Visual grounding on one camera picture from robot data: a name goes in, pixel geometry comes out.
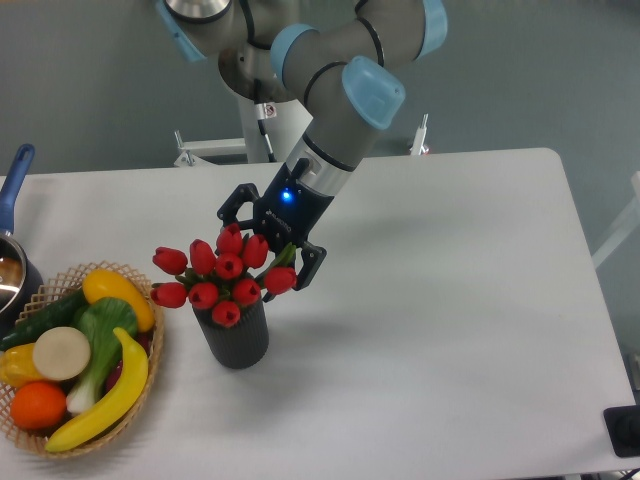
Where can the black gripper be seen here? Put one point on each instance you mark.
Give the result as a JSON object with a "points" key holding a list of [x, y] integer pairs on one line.
{"points": [[285, 214]]}

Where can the red tulip bouquet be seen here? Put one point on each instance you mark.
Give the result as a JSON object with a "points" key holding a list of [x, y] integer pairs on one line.
{"points": [[225, 279]]}

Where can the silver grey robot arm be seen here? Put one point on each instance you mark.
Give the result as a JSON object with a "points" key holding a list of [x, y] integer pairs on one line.
{"points": [[343, 78]]}

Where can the dark grey ribbed vase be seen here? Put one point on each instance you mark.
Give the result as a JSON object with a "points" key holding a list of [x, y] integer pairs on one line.
{"points": [[240, 346]]}

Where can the green bok choy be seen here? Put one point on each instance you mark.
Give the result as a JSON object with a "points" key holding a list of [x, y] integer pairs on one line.
{"points": [[96, 323]]}

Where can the yellow banana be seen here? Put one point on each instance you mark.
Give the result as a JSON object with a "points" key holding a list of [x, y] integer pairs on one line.
{"points": [[113, 406]]}

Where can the green cucumber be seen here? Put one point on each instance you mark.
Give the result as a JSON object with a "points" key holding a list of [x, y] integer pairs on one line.
{"points": [[59, 313]]}

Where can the beige round radish slice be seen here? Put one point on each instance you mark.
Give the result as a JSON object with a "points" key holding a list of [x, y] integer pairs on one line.
{"points": [[61, 353]]}

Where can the yellow bell pepper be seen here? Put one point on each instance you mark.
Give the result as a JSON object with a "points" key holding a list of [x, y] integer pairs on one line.
{"points": [[18, 368]]}

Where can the orange fruit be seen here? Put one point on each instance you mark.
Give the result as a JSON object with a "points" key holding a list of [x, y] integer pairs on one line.
{"points": [[38, 405]]}

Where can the black device at table edge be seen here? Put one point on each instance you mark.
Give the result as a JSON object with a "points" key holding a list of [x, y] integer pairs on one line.
{"points": [[622, 424]]}

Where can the blue handled saucepan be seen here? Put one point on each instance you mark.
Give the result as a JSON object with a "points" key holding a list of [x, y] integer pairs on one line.
{"points": [[20, 279]]}

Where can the white frame at right edge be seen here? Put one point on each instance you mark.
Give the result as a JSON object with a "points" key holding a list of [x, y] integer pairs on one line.
{"points": [[625, 223]]}

